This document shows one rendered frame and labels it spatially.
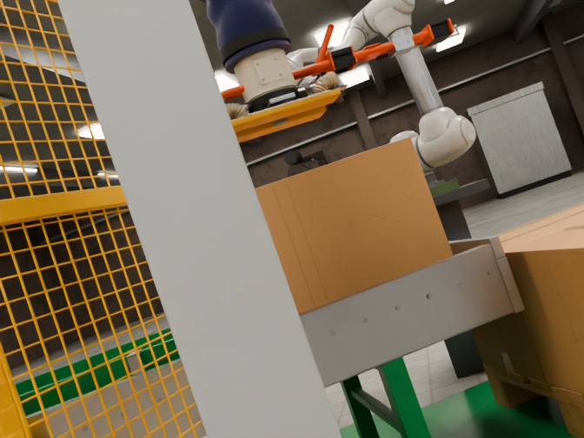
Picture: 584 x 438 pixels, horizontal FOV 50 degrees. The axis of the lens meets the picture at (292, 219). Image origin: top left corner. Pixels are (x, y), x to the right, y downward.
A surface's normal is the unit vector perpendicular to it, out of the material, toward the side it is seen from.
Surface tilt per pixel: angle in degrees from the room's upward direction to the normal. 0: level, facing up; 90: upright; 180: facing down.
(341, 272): 90
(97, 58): 90
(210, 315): 90
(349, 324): 90
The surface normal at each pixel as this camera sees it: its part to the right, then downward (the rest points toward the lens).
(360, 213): 0.14, -0.07
